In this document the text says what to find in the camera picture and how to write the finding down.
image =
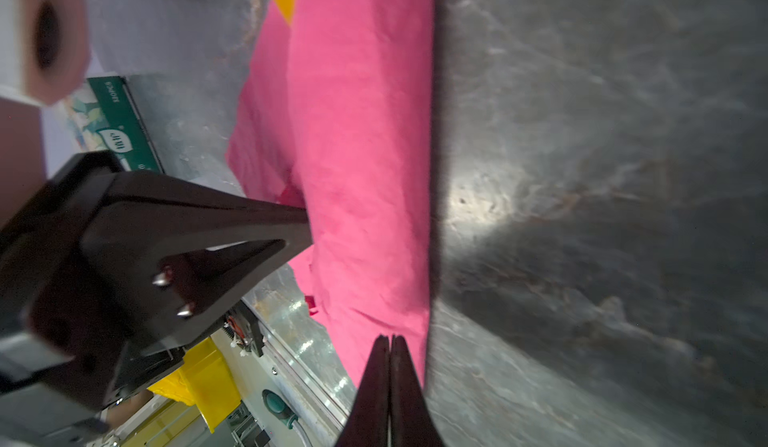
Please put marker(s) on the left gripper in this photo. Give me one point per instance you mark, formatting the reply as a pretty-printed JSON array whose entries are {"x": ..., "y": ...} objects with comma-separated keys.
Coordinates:
[{"x": 107, "y": 274}]

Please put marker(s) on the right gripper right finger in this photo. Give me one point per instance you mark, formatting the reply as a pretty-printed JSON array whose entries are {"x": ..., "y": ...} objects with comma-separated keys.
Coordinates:
[{"x": 410, "y": 421}]

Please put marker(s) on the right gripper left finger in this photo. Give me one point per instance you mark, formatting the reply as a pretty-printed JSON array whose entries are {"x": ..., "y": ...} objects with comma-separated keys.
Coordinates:
[{"x": 368, "y": 421}]

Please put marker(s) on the pink paper napkin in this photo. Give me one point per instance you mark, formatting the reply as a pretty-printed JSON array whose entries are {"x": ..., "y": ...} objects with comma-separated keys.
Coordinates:
[{"x": 335, "y": 118}]

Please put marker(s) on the tissue pack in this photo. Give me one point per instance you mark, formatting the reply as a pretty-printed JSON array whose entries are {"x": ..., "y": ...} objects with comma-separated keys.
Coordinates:
[{"x": 101, "y": 116}]

